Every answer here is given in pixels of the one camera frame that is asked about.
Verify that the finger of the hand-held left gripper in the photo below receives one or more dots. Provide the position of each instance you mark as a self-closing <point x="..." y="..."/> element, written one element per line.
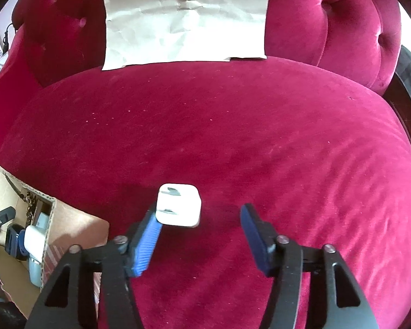
<point x="3" y="214"/>

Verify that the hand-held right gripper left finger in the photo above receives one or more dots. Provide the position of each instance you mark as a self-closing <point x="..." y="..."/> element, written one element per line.
<point x="145" y="243"/>

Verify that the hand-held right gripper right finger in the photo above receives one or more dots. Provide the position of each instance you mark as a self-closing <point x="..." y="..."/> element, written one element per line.
<point x="257" y="243"/>

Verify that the glossy black rounded jar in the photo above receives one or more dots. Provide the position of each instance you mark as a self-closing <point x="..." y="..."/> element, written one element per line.
<point x="12" y="241"/>

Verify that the large white plug charger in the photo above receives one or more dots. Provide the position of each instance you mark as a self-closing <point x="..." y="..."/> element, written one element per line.
<point x="34" y="241"/>

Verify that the small white cube charger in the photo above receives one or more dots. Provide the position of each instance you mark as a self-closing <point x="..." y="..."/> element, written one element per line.
<point x="181" y="209"/>

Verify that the light blue cosmetic tube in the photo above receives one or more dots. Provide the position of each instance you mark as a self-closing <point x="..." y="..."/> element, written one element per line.
<point x="36" y="272"/>

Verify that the cardboard box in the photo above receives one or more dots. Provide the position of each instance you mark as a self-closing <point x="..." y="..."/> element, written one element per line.
<point x="78" y="226"/>

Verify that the red velvet tufted sofa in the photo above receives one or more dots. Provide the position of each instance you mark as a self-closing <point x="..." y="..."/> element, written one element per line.
<point x="226" y="126"/>

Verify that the black power adapter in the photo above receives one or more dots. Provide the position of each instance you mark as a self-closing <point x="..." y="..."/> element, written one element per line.
<point x="7" y="36"/>

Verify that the creased brown paper sheet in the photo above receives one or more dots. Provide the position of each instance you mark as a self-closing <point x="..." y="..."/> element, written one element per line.
<point x="185" y="17"/>

